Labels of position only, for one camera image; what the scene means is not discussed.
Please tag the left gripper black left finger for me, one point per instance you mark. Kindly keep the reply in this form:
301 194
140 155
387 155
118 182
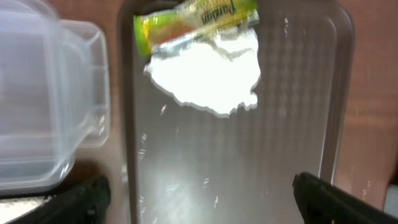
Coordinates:
85 203

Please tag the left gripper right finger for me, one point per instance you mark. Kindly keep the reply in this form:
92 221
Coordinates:
320 202

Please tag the white tissue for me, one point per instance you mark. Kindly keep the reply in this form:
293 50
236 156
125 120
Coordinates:
217 74

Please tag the green yellow snack wrapper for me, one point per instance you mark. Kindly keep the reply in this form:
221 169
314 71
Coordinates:
190 20

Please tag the dark brown serving tray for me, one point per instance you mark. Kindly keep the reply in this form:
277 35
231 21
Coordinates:
190 166

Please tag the clear plastic bin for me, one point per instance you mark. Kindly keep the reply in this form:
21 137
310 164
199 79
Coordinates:
55 95

